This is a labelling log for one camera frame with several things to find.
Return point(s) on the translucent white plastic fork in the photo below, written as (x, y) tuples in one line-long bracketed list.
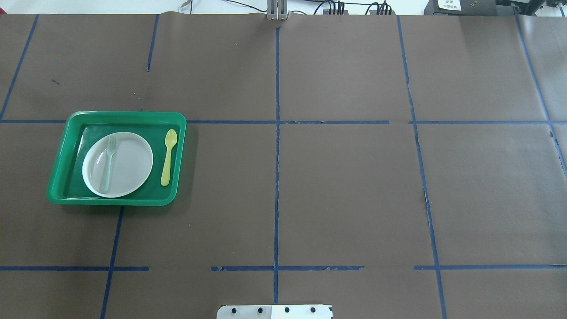
[(110, 152)]

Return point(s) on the yellow plastic spoon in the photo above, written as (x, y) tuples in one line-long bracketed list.
[(171, 139)]

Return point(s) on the white round plate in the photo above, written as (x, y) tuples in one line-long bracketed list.
[(132, 164)]

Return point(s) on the black computer box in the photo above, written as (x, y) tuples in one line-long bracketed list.
[(466, 8)]

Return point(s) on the green plastic tray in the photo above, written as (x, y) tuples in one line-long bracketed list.
[(84, 128)]

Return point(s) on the grey aluminium frame post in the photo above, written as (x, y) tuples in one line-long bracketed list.
[(277, 10)]

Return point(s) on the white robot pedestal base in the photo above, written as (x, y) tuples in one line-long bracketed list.
[(293, 311)]

